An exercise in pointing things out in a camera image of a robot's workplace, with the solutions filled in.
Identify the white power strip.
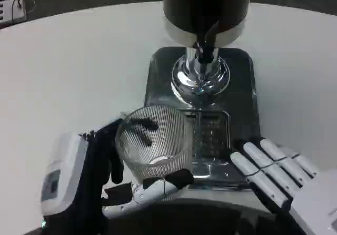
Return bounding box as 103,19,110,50
0,0,28,26

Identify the steel drip tray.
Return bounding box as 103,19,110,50
143,46,261,188

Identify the black dispenser tap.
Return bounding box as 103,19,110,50
194,20,220,64

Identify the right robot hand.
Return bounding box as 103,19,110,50
230,136,337,235

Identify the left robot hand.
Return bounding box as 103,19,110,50
39,115,195,235

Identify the black drink dispenser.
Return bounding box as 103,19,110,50
162,0,251,106

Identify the clear ribbed glass cup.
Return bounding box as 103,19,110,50
115,105,195,183

